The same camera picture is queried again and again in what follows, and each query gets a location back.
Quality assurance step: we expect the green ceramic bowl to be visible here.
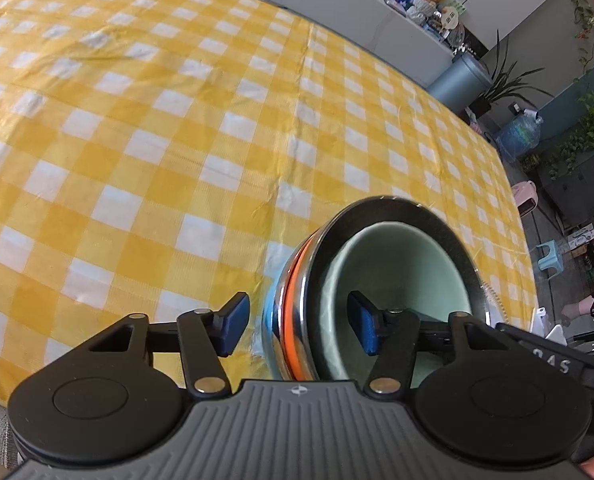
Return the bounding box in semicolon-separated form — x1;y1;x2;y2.
318;222;472;384

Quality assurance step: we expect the stainless steel bowl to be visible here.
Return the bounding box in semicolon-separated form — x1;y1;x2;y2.
258;196;490;382

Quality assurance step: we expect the person's hand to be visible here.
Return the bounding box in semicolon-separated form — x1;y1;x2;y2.
560;294;594;327

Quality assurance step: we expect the white dish rack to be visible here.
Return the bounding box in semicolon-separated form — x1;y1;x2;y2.
530;307;567;346

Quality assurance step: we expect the small blue plastic stool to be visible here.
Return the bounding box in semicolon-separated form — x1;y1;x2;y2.
536;240;565;276

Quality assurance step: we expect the pink space heater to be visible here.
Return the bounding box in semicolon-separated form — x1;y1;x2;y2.
512;181;539;217

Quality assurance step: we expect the yellow white checkered tablecloth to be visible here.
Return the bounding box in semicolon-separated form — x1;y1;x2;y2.
0;0;536;403

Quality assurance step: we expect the blue water jug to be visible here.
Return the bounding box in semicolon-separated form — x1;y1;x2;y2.
495;110;543;162

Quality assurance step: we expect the grey metal trash can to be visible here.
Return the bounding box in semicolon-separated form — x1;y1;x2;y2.
427;52;492;114

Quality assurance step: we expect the climbing vine plant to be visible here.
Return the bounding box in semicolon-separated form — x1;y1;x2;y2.
520;0;594;182

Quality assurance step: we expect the potted green plant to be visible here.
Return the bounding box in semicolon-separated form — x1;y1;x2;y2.
469;32;553;118

